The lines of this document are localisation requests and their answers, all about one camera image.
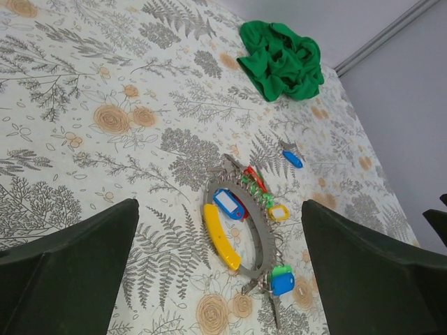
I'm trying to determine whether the blue tag key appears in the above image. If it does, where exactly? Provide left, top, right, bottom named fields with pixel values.
left=279, top=140, right=304, bottom=169
left=270, top=272, right=295, bottom=329

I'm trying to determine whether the metal key organizer ring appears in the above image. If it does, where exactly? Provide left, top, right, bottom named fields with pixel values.
left=202, top=153, right=280, bottom=294

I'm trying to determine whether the blue key tag on ring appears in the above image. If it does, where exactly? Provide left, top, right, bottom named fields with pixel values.
left=213, top=188, right=245, bottom=220

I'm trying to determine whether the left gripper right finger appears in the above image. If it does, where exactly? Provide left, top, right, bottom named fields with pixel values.
left=302, top=200, right=446, bottom=334

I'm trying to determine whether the red key tag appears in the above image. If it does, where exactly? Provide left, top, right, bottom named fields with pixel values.
left=244, top=166, right=268, bottom=193

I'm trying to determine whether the yellow key tag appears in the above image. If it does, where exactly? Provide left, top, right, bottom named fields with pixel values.
left=268, top=204, right=290, bottom=222

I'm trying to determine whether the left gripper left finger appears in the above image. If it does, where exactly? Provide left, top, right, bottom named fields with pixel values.
left=1, top=199, right=139, bottom=334

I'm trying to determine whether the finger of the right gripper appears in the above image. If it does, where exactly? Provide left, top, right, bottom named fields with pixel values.
left=423, top=209, right=447, bottom=241

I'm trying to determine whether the green tag key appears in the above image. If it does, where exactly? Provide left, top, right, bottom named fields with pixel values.
left=270, top=265, right=293, bottom=278

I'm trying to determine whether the green crumpled cloth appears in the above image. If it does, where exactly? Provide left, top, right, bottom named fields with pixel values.
left=237, top=21, right=324, bottom=102

